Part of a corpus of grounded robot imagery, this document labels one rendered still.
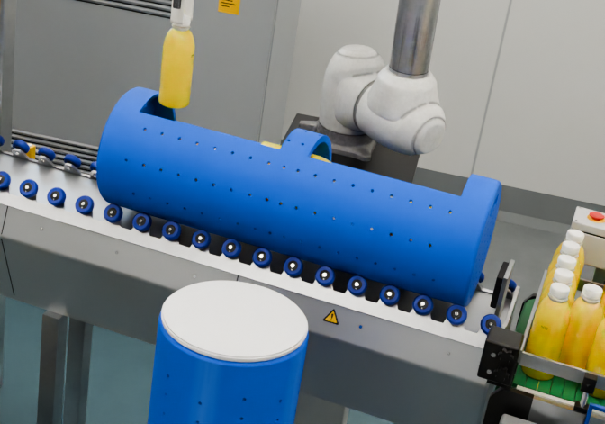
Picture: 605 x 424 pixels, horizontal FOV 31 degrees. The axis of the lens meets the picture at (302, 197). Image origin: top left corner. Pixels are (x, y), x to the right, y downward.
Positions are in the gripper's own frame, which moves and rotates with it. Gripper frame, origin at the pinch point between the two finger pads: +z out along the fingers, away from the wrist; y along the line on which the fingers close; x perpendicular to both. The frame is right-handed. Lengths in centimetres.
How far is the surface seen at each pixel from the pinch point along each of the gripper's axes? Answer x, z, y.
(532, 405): 94, 59, 23
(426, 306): 67, 50, 11
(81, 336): -23, 95, -4
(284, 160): 30.6, 26.0, 9.0
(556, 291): 93, 37, 15
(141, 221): -0.9, 48.8, 10.9
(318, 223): 42, 36, 14
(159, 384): 28, 54, 60
